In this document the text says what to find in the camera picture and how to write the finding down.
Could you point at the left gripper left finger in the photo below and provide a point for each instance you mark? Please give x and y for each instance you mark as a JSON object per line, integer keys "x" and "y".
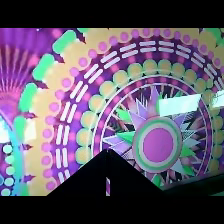
{"x": 87, "y": 181}

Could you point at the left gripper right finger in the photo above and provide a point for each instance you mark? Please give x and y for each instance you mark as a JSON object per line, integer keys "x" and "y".
{"x": 130, "y": 181}

